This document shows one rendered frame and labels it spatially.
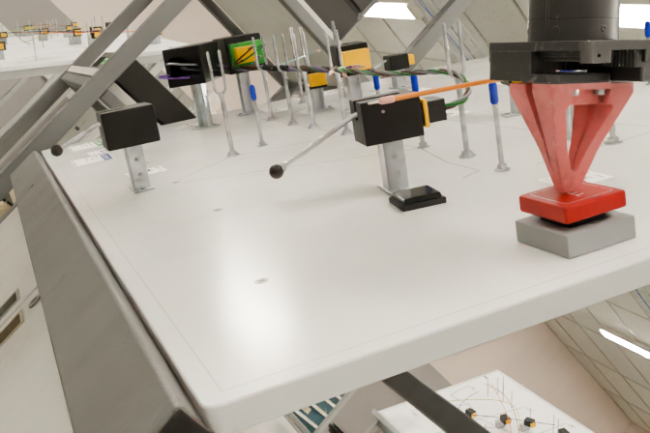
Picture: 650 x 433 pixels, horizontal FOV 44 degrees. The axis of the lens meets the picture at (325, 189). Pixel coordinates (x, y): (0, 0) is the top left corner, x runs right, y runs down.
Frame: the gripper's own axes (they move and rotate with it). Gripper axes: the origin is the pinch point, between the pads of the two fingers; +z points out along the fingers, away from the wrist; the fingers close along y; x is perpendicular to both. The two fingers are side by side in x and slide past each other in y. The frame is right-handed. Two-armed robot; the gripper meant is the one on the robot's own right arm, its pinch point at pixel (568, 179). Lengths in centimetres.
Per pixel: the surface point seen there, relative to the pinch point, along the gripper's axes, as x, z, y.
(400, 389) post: -21, 44, 64
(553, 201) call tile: 1.8, 1.2, -0.9
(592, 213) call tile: 0.0, 1.8, -2.5
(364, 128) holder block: 4.4, -1.8, 22.5
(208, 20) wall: -184, -39, 792
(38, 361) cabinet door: 33.1, 18.8, 31.8
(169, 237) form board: 21.2, 7.7, 28.3
